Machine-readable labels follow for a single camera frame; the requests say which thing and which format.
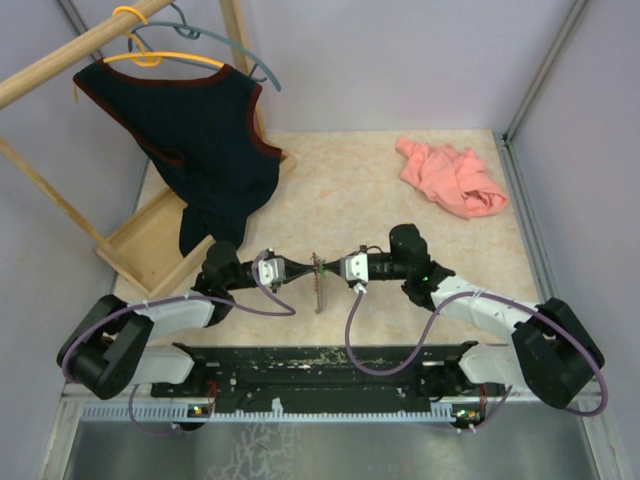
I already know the grey-blue clothes hanger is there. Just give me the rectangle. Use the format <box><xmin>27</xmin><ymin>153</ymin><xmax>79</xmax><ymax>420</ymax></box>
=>
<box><xmin>127</xmin><ymin>1</ymin><xmax>282</xmax><ymax>92</ymax></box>

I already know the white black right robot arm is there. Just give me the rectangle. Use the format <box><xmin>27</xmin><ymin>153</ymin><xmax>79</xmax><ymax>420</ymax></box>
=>
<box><xmin>321</xmin><ymin>223</ymin><xmax>609</xmax><ymax>415</ymax></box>

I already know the aluminium frame rail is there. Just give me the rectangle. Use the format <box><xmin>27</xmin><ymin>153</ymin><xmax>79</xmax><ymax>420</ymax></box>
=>
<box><xmin>34</xmin><ymin>359</ymin><xmax>636</xmax><ymax>480</ymax></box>

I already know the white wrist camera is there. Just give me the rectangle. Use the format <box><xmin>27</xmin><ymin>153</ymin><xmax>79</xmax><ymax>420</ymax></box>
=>
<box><xmin>339</xmin><ymin>252</ymin><xmax>369</xmax><ymax>294</ymax></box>
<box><xmin>257</xmin><ymin>249</ymin><xmax>286</xmax><ymax>293</ymax></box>

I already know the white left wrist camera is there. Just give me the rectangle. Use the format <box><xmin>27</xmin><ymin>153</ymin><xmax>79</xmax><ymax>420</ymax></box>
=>
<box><xmin>257</xmin><ymin>249</ymin><xmax>286</xmax><ymax>293</ymax></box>

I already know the wooden clothes rack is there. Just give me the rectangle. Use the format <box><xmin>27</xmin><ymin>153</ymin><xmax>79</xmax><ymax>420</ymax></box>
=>
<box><xmin>0</xmin><ymin>0</ymin><xmax>297</xmax><ymax>294</ymax></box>

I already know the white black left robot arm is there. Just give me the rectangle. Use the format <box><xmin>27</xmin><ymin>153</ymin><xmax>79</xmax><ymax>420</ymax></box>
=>
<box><xmin>56</xmin><ymin>241</ymin><xmax>317</xmax><ymax>400</ymax></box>

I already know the yellow clothes hanger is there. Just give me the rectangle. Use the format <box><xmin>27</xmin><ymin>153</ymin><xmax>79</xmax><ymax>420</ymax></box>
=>
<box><xmin>73</xmin><ymin>5</ymin><xmax>227</xmax><ymax>105</ymax></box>

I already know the pink crumpled cloth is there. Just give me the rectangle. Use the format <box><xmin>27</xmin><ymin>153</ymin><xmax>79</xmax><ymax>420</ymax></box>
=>
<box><xmin>395</xmin><ymin>137</ymin><xmax>509</xmax><ymax>219</ymax></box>

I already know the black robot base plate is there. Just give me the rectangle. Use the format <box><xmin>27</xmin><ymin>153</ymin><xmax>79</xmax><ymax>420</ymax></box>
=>
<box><xmin>151</xmin><ymin>342</ymin><xmax>505</xmax><ymax>414</ymax></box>

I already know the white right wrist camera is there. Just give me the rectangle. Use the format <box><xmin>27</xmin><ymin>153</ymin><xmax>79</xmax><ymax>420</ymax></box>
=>
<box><xmin>339</xmin><ymin>252</ymin><xmax>369</xmax><ymax>294</ymax></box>

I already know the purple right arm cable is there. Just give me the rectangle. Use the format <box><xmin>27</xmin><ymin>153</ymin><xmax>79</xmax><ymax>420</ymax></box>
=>
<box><xmin>344</xmin><ymin>289</ymin><xmax>609</xmax><ymax>431</ymax></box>

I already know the dark navy vest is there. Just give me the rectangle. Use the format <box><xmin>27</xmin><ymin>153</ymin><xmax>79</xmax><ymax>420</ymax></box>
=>
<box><xmin>73</xmin><ymin>61</ymin><xmax>282</xmax><ymax>255</ymax></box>

